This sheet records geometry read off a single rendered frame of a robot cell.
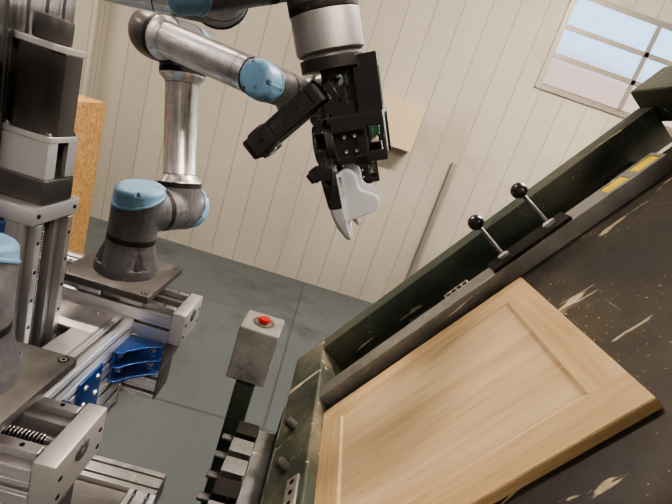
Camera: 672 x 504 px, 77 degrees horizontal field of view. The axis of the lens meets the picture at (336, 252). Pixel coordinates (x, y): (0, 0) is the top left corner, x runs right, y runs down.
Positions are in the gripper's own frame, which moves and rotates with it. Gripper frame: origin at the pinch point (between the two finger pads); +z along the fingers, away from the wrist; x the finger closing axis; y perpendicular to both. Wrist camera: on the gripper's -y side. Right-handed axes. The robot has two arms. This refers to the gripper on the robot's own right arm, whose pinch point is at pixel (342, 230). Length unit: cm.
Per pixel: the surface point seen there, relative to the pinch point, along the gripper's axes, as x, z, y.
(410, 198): 344, 84, -5
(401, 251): 339, 134, -19
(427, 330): 39, 40, 8
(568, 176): 71, 14, 48
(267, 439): 30, 64, -36
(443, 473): -1.3, 39.8, 9.3
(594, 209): 46, 16, 46
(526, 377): 9.9, 31.3, 23.7
